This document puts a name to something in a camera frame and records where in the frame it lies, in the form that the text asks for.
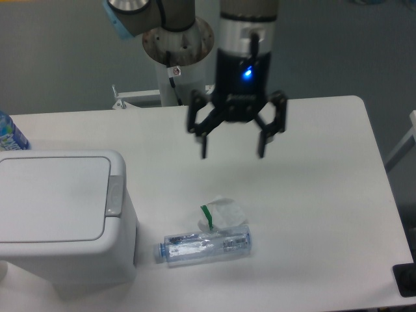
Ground white metal base frame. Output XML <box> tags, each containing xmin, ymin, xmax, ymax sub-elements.
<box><xmin>111</xmin><ymin>83</ymin><xmax>215</xmax><ymax>110</ymax></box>

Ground white frame at right edge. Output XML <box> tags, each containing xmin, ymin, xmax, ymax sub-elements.
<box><xmin>384</xmin><ymin>110</ymin><xmax>415</xmax><ymax>173</ymax></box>

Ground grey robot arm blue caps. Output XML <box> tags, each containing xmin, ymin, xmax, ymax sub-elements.
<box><xmin>103</xmin><ymin>1</ymin><xmax>287</xmax><ymax>157</ymax></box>

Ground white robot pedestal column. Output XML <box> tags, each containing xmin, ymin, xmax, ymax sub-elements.
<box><xmin>142</xmin><ymin>17</ymin><xmax>215</xmax><ymax>107</ymax></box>

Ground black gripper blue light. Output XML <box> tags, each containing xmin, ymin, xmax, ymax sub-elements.
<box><xmin>186</xmin><ymin>48</ymin><xmax>289</xmax><ymax>160</ymax></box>

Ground black clamp at table edge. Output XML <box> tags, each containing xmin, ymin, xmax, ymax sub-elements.
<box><xmin>393</xmin><ymin>263</ymin><xmax>415</xmax><ymax>298</ymax></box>

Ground white push-lid trash can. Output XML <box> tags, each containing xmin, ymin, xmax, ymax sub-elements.
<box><xmin>1</xmin><ymin>149</ymin><xmax>138</xmax><ymax>286</ymax></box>

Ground crumpled white wrapper green stripe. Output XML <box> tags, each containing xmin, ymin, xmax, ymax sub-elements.
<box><xmin>198</xmin><ymin>196</ymin><xmax>247</xmax><ymax>232</ymax></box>

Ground clear plastic bottle blue cap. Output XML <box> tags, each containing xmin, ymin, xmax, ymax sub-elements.
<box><xmin>153</xmin><ymin>224</ymin><xmax>252</xmax><ymax>267</ymax></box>

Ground black cable on pedestal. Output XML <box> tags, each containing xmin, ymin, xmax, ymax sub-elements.
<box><xmin>165</xmin><ymin>50</ymin><xmax>183</xmax><ymax>107</ymax></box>

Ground blue labelled bottle at edge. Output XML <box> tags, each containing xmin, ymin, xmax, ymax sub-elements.
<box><xmin>1</xmin><ymin>111</ymin><xmax>31</xmax><ymax>151</ymax></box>

